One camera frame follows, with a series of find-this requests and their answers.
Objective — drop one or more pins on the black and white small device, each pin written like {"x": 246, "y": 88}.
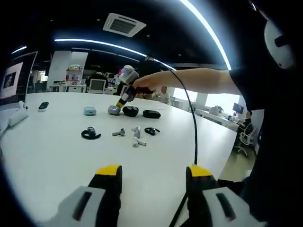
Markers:
{"x": 43, "y": 106}

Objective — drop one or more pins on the person's right hand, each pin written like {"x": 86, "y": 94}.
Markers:
{"x": 151, "y": 81}

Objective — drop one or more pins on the pink display shelf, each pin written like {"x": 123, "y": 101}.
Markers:
{"x": 73, "y": 75}

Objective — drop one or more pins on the white table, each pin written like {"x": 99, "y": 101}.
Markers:
{"x": 59, "y": 160}

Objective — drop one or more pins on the silver laptop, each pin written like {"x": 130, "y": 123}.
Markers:
{"x": 21, "y": 78}

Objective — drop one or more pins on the ceiling light strip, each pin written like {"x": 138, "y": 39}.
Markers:
{"x": 19, "y": 50}
{"x": 208, "y": 30}
{"x": 101, "y": 42}

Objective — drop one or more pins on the light blue earbud case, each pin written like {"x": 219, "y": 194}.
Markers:
{"x": 90, "y": 111}

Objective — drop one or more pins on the white game controller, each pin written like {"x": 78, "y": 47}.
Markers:
{"x": 19, "y": 116}

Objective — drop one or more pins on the grey earbud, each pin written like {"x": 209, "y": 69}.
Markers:
{"x": 118, "y": 133}

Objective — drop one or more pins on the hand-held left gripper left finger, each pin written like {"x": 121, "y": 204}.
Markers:
{"x": 106, "y": 189}

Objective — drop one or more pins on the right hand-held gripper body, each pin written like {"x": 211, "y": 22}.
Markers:
{"x": 127, "y": 75}

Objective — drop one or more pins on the dark monitor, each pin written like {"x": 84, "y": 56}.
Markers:
{"x": 237, "y": 108}

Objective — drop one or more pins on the black ear-hook earbud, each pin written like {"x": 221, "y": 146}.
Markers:
{"x": 86, "y": 135}
{"x": 151, "y": 131}

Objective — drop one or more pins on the white office chair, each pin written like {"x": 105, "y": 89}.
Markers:
{"x": 97, "y": 85}
{"x": 245, "y": 140}

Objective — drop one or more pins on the white chest-worn device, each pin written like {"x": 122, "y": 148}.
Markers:
{"x": 272, "y": 30}

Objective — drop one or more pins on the ceiling air conditioner vent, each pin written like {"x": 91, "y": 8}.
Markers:
{"x": 124, "y": 24}

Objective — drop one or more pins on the potted plant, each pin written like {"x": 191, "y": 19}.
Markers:
{"x": 217, "y": 109}

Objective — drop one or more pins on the black googly-eyed earbud case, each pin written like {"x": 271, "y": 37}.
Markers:
{"x": 130, "y": 111}

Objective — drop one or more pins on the person's dark shirt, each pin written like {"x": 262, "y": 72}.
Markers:
{"x": 279, "y": 142}

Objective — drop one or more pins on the black oval earbud case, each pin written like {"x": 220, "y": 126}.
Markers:
{"x": 151, "y": 114}

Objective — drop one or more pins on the greyish lilac earbud case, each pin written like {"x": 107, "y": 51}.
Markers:
{"x": 112, "y": 111}

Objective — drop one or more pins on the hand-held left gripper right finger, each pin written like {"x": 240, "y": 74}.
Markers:
{"x": 198, "y": 189}

